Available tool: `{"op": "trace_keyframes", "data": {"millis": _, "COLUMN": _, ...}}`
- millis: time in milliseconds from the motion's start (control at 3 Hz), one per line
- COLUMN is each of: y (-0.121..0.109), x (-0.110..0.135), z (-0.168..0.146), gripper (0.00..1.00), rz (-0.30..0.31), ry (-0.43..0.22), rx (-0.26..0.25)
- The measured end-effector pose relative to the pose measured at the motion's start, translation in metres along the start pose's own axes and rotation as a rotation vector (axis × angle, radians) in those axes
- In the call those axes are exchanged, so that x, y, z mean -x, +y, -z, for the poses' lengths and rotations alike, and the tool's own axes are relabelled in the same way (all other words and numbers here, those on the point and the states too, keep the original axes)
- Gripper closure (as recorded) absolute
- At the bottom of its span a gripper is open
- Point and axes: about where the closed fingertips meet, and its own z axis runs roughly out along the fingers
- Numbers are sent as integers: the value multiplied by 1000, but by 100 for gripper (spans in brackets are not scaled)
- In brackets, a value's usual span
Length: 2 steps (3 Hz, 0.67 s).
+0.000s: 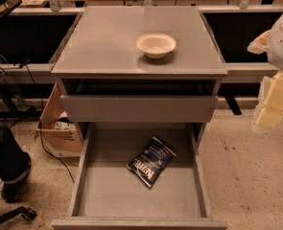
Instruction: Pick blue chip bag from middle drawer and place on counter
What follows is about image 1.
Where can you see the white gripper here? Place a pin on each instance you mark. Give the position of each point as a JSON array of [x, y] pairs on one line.
[[272, 112]]

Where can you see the blue kettle chip bag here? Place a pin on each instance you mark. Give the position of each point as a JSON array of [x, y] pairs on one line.
[[151, 161]]

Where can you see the white paper bowl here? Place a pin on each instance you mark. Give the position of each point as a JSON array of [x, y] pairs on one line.
[[156, 45]]

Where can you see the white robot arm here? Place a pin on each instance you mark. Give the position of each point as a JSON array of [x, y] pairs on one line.
[[270, 42]]

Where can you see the grey drawer cabinet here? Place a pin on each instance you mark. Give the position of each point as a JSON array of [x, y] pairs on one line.
[[101, 57]]

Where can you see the open grey bottom drawer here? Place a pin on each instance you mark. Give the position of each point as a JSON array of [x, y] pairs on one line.
[[108, 196]]

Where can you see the closed grey middle drawer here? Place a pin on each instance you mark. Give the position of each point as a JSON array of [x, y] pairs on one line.
[[142, 109]]

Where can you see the open cardboard box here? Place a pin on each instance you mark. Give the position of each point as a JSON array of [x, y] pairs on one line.
[[59, 137]]

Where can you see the black office chair base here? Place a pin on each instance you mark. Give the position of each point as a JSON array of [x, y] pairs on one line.
[[26, 213]]

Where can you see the dark shoe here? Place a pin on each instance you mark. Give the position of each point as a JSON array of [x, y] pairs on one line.
[[11, 190]]

